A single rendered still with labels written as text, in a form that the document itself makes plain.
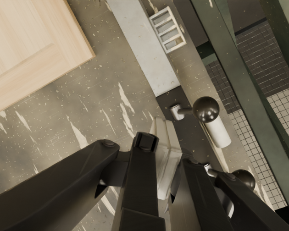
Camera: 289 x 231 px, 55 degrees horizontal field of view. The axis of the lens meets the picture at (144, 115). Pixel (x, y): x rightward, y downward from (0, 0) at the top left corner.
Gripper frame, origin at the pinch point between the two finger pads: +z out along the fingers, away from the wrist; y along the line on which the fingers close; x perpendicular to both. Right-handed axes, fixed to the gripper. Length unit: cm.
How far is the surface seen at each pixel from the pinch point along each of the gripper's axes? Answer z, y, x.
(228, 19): 121, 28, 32
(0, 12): 40, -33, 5
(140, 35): 32.9, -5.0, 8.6
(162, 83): 32.4, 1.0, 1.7
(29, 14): 39.1, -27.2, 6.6
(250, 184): 18.7, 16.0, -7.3
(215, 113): 19.7, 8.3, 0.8
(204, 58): 143, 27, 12
